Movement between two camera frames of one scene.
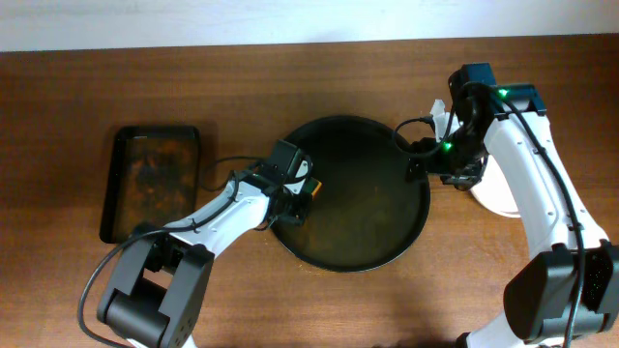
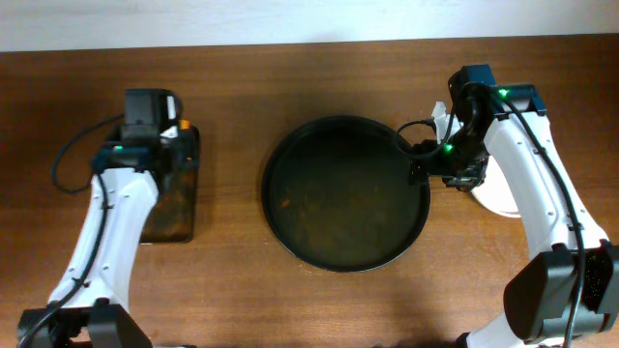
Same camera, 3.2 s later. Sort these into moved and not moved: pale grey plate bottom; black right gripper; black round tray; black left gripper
Moved: black left gripper
Not moved: pale grey plate bottom; black round tray; black right gripper
